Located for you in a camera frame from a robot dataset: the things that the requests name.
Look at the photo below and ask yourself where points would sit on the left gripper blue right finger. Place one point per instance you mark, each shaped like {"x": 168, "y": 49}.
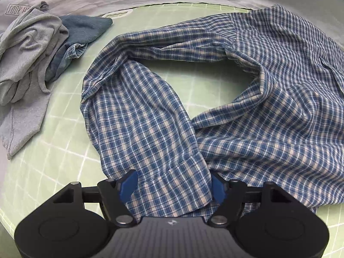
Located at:
{"x": 223, "y": 191}

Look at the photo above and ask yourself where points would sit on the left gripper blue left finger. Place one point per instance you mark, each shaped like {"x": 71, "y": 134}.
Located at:
{"x": 119, "y": 190}

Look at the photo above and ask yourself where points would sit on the blue plaid shirt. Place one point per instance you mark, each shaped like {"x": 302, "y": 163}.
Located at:
{"x": 254, "y": 96}

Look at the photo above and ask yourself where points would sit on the green grid cutting mat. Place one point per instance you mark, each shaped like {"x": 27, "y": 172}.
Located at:
{"x": 62, "y": 151}

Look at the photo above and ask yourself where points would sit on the crumpled blue denim garment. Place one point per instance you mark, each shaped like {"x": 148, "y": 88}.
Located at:
{"x": 82, "y": 30}

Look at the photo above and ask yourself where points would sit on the crumpled light grey garment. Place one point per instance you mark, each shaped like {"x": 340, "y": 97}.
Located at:
{"x": 27, "y": 47}

